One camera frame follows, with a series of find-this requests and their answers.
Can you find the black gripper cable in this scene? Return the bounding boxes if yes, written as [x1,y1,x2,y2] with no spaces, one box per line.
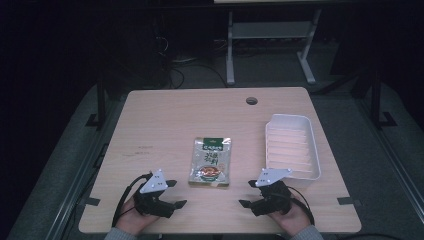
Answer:
[111,172,153,228]
[285,185,316,226]

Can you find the black metal stand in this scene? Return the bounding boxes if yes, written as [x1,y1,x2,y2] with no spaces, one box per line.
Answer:
[369,68,398,130]
[84,74,108,131]

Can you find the person's left hand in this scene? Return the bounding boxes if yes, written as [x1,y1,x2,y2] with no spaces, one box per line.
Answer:
[115,199,160,236]

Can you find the white metal table frame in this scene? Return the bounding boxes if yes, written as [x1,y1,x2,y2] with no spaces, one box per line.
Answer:
[225,9,323,86]

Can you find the green and white seasoning packet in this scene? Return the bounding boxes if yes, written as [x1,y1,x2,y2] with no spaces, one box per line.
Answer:
[187,136,232,188]

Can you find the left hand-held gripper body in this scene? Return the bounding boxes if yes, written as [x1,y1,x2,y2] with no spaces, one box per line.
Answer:
[133,168,176,219]

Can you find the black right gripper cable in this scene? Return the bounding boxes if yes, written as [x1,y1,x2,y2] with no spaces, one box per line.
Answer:
[285,185,316,226]

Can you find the person's right hand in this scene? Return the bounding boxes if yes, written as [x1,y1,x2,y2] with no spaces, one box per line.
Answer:
[268,198,313,237]

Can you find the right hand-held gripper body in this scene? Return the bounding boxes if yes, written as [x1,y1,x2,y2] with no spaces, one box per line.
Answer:
[249,168,293,217]

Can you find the black floor cables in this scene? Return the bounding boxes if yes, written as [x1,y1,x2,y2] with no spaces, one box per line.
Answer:
[156,34,229,90]

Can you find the white plastic tray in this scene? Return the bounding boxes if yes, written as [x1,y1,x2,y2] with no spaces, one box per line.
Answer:
[264,113,322,188]

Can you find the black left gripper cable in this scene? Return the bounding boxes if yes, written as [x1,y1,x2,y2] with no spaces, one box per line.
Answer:
[111,172,153,228]

